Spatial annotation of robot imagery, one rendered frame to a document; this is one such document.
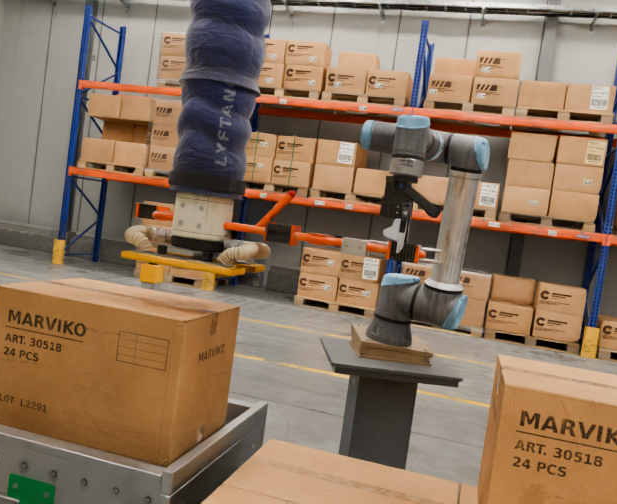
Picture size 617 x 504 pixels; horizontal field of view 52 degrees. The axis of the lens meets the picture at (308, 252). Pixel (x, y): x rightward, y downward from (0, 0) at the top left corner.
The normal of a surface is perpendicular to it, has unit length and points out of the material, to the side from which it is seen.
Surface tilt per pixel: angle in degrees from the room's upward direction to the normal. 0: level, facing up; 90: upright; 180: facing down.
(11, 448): 90
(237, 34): 74
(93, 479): 90
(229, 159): 79
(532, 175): 90
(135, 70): 90
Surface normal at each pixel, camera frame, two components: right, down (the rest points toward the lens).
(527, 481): -0.25, 0.01
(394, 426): 0.07, 0.06
